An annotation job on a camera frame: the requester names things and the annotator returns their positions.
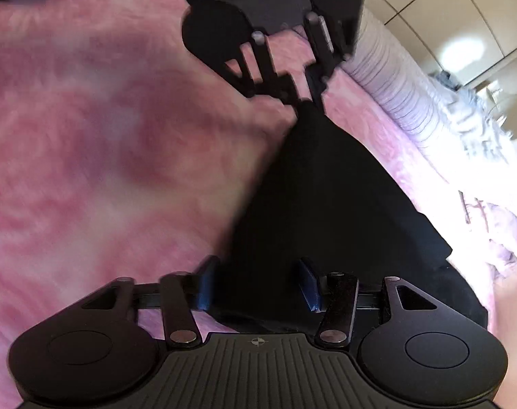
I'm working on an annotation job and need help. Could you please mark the cream wardrobe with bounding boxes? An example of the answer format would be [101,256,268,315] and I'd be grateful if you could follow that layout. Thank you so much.
[356,0,517,91]

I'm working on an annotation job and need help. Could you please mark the pink fluffy blanket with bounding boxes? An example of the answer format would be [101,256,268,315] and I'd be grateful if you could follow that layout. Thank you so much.
[0,0,500,399]

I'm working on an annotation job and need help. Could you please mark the black pants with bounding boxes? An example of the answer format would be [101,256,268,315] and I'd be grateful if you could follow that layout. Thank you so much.
[218,101,490,334]

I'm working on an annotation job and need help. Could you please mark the white striped bed sheet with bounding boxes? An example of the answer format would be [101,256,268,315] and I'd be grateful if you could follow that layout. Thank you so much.
[343,12,460,169]

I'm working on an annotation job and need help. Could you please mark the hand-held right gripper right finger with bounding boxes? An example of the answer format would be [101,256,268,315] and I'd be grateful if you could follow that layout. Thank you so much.
[298,257,439,347]

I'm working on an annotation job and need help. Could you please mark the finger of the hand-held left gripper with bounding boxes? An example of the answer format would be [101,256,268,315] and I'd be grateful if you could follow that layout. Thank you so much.
[218,30,302,105]
[303,13,350,108]

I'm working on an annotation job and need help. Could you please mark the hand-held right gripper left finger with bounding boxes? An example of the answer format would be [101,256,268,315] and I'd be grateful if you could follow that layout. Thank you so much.
[82,256,220,349]

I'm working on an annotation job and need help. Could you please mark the white patterned cloth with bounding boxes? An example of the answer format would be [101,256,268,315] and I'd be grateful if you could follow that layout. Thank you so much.
[429,70,513,165]

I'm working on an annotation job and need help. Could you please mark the lilac crumpled cloth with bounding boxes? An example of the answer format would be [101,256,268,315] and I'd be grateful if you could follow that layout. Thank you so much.
[458,190,517,279]

